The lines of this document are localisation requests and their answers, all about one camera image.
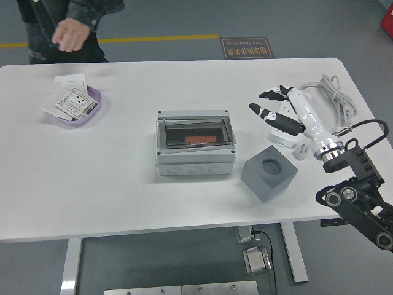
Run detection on person's left hand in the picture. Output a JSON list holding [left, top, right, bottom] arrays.
[[52, 18, 90, 53]]

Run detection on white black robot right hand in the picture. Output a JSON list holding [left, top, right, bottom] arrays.
[[248, 84, 343, 156]]

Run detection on orange cylinder object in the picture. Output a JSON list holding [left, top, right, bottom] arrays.
[[185, 135, 217, 146]]

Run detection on grey junction box with lid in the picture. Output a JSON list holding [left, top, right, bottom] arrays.
[[155, 109, 237, 176]]

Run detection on grey cube holder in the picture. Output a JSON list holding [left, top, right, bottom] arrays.
[[240, 145, 299, 204]]

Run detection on red object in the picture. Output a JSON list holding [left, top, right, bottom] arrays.
[[379, 6, 393, 33]]

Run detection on grey under-table control box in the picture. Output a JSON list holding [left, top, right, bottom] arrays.
[[235, 226, 261, 245]]

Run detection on silver metal box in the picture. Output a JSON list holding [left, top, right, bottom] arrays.
[[243, 245, 273, 274]]

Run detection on person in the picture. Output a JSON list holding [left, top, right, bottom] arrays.
[[17, 0, 110, 65]]

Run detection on white power strip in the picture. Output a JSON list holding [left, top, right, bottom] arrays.
[[269, 88, 313, 149]]

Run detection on purple plastic tray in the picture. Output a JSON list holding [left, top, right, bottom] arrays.
[[45, 85, 103, 126]]

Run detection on white socket panel printed wrap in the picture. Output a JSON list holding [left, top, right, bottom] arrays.
[[55, 87, 99, 121]]

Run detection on plain white flat panel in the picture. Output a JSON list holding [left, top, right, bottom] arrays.
[[41, 88, 73, 121]]

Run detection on yellow floor tape line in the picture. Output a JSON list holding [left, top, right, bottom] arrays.
[[0, 34, 220, 49]]

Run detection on black orange floor sign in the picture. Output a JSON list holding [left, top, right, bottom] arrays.
[[219, 37, 274, 60]]

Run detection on black table control panel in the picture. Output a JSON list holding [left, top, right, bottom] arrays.
[[320, 218, 348, 227]]

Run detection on white table leg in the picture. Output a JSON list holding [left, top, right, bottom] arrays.
[[60, 237, 83, 295], [279, 221, 309, 283]]

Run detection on grey metal plate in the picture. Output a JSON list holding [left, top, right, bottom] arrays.
[[104, 285, 182, 295], [182, 280, 259, 295]]

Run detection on white wall switch plate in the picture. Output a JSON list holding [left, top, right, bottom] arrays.
[[55, 73, 88, 93]]

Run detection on black cable under table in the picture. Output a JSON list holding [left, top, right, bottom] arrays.
[[251, 230, 277, 295]]

